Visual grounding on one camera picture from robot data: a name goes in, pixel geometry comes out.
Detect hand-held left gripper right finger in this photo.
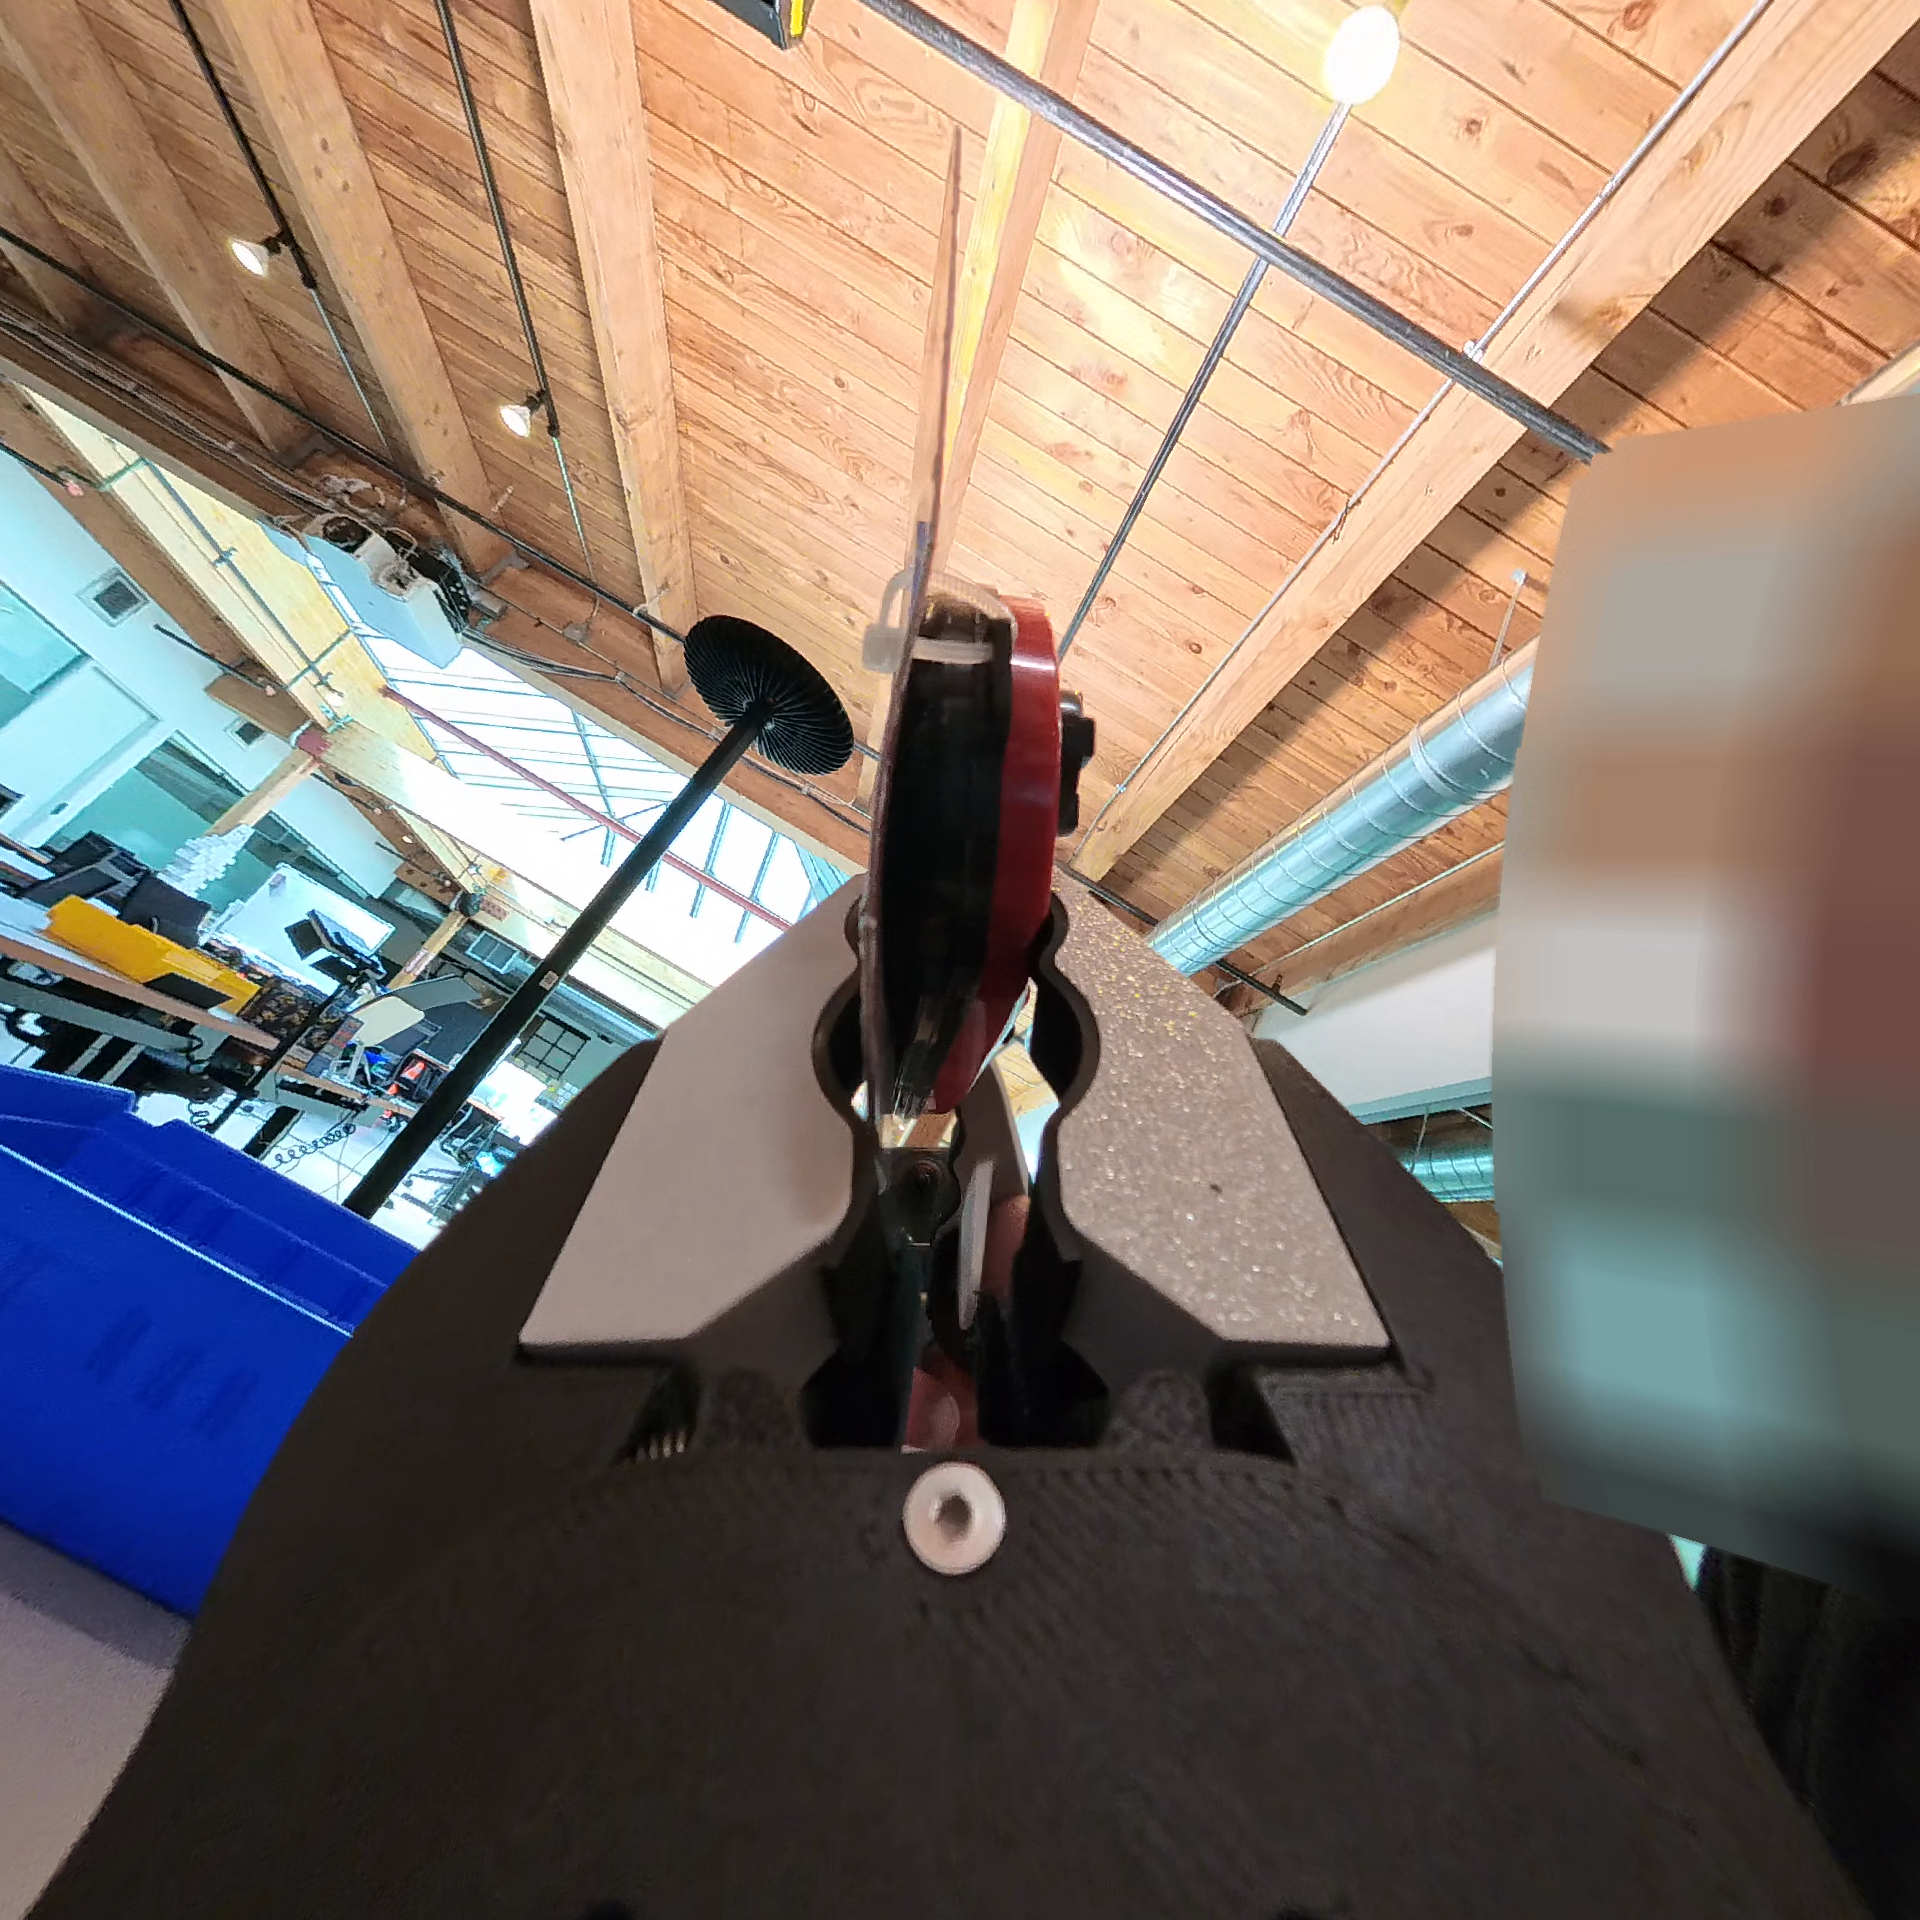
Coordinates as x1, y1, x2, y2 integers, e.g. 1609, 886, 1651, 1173
1034, 881, 1402, 1390

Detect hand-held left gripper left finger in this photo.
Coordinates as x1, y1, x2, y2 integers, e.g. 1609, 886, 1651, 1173
515, 877, 893, 1390

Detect red black packaged tool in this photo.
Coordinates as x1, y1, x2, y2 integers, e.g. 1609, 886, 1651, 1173
857, 124, 1099, 1164

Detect person's right hand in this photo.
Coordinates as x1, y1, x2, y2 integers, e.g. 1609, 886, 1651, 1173
903, 1191, 1040, 1454

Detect black pole with finned disc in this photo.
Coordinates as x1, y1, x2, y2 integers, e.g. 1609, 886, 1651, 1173
343, 612, 857, 1220

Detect blue plastic bin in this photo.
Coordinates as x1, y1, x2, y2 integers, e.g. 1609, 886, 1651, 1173
0, 1063, 422, 1617

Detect yellow plastic bin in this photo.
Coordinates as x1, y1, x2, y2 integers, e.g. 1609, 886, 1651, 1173
45, 896, 255, 1009

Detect white ceiling unit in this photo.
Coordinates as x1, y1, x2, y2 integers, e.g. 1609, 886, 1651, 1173
299, 516, 465, 669

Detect person's black jacket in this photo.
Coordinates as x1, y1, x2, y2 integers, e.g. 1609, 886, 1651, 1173
1695, 1544, 1920, 1920

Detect black ceiling pipe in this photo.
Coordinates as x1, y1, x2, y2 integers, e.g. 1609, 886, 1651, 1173
855, 0, 1606, 460

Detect round glowing ceiling lamp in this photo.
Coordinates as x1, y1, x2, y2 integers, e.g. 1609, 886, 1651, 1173
1319, 5, 1402, 107

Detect silver ventilation duct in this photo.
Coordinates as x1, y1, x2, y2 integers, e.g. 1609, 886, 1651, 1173
1146, 661, 1538, 976
1400, 1110, 1502, 1201

